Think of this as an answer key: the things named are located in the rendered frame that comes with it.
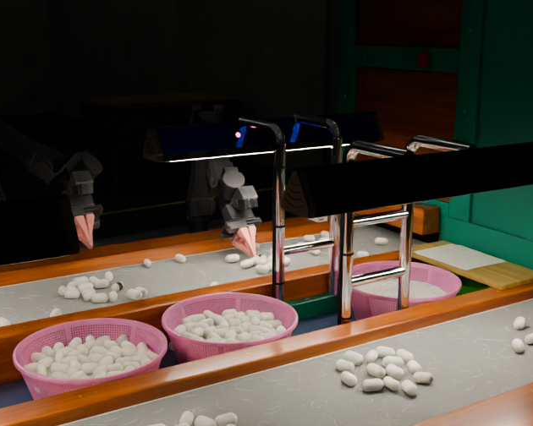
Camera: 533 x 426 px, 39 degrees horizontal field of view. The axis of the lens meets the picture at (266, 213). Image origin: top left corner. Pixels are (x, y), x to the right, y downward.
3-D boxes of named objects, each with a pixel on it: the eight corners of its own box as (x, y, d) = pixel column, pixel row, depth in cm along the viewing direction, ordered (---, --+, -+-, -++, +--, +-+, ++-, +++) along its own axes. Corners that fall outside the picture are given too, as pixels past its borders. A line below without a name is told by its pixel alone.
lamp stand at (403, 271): (328, 361, 150) (334, 138, 139) (404, 340, 160) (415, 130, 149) (392, 401, 134) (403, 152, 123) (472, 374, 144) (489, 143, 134)
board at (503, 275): (399, 253, 191) (400, 248, 191) (442, 244, 199) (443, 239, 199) (501, 291, 164) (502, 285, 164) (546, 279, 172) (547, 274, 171)
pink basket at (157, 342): (1, 383, 140) (-3, 335, 138) (135, 352, 154) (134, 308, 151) (40, 450, 118) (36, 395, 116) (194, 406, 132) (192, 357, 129)
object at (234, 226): (266, 248, 190) (252, 219, 194) (242, 253, 186) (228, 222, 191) (257, 263, 195) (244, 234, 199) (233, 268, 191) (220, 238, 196)
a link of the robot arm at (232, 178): (254, 186, 192) (243, 150, 198) (221, 188, 189) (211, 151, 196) (244, 212, 201) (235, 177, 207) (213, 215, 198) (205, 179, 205)
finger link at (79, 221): (112, 236, 178) (101, 205, 182) (84, 240, 174) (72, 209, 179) (107, 253, 183) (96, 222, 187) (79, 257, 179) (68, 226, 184)
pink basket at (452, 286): (330, 333, 164) (331, 292, 161) (351, 292, 189) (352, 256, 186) (456, 347, 157) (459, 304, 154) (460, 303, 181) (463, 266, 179)
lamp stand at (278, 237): (231, 300, 183) (229, 116, 172) (299, 286, 193) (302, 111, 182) (272, 326, 167) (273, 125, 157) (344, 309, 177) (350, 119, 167)
